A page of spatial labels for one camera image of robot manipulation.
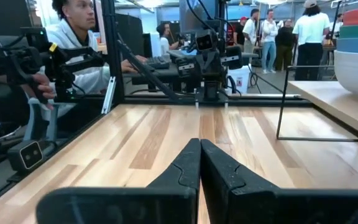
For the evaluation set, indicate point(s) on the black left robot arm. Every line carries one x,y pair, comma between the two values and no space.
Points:
211,91

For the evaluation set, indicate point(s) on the black keyboard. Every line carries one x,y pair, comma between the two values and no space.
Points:
158,62

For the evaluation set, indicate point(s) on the person's hand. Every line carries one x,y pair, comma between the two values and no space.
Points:
134,63
40,90

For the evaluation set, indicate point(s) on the white metal bracket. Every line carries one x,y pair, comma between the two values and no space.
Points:
109,95

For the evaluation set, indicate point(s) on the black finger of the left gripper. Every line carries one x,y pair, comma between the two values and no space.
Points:
204,68
217,67

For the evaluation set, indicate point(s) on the person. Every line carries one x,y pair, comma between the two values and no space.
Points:
338,25
284,43
311,31
165,43
250,31
240,31
73,34
269,40

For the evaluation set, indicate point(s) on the black aluminium rig frame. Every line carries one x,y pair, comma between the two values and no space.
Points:
112,46

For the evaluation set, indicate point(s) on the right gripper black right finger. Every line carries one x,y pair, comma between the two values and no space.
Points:
235,196

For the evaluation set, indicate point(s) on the white bin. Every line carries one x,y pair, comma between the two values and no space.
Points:
241,77

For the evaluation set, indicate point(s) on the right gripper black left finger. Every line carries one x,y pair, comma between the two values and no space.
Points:
172,193

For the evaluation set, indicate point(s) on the black table-level camera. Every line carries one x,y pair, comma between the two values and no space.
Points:
30,155

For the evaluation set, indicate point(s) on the grey computer monitor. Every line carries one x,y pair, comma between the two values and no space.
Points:
186,18

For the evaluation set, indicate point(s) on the black desk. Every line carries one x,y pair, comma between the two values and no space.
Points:
163,74

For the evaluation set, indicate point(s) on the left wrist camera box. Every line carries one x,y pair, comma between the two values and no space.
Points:
204,41

